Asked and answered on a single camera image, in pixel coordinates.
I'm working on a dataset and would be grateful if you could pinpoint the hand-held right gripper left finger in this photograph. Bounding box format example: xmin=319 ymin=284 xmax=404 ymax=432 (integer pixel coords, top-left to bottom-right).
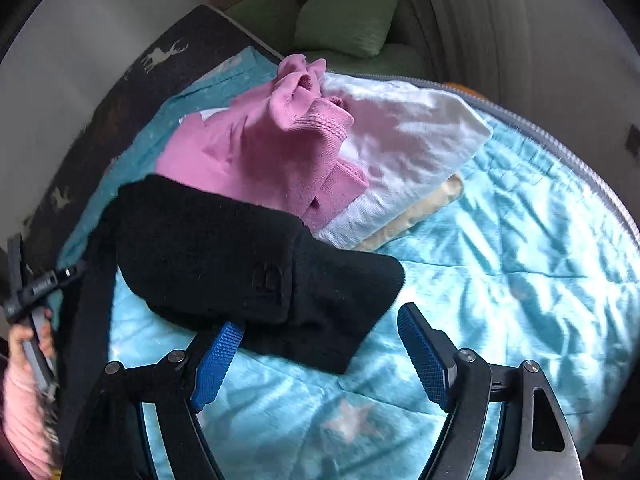
xmin=100 ymin=321 xmax=246 ymax=480

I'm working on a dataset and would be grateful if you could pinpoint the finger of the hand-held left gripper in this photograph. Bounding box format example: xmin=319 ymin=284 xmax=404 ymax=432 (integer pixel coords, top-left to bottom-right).
xmin=4 ymin=235 xmax=84 ymax=323

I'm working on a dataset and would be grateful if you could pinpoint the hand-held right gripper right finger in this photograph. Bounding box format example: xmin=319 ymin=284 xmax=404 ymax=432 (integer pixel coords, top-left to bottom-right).
xmin=397 ymin=302 xmax=586 ymax=480

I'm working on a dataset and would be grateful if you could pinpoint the black knit sweater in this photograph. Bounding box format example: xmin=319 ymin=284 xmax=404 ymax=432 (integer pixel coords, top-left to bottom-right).
xmin=60 ymin=174 xmax=406 ymax=480

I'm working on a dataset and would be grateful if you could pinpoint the person's left forearm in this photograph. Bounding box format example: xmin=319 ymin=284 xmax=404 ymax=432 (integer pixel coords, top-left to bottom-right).
xmin=0 ymin=357 xmax=58 ymax=478

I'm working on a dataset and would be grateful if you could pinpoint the person's left hand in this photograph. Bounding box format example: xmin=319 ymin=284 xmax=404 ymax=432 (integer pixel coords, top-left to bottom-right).
xmin=7 ymin=308 xmax=56 ymax=367

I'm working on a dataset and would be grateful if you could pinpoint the turquoise star quilt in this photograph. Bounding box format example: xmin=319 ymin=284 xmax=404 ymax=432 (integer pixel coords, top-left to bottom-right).
xmin=57 ymin=45 xmax=640 ymax=480

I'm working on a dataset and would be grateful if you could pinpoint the cream garment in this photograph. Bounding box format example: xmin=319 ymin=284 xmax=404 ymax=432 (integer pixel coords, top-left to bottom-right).
xmin=357 ymin=172 xmax=466 ymax=253

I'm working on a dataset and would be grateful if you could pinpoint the dark deer print blanket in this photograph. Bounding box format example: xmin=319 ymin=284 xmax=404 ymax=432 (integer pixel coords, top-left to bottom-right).
xmin=22 ymin=5 xmax=281 ymax=261

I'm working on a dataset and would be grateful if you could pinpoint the pink garment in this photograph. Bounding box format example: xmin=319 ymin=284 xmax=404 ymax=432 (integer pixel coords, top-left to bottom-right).
xmin=155 ymin=54 xmax=371 ymax=233

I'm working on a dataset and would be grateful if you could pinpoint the white garment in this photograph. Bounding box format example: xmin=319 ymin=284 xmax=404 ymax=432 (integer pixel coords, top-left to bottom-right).
xmin=180 ymin=72 xmax=494 ymax=251

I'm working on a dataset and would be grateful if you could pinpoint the flat green cushion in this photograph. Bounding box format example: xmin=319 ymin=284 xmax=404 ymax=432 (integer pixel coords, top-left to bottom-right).
xmin=327 ymin=42 xmax=427 ymax=79

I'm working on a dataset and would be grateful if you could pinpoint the grey pleated curtain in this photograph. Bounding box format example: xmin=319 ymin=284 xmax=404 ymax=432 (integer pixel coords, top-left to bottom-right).
xmin=400 ymin=0 xmax=506 ymax=88

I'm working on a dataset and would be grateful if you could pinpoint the small green pillow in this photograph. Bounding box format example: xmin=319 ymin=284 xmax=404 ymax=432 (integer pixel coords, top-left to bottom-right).
xmin=222 ymin=0 xmax=302 ymax=53

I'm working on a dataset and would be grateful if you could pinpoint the large green pillow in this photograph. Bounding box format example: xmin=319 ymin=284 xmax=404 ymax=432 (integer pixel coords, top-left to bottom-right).
xmin=294 ymin=0 xmax=402 ymax=59

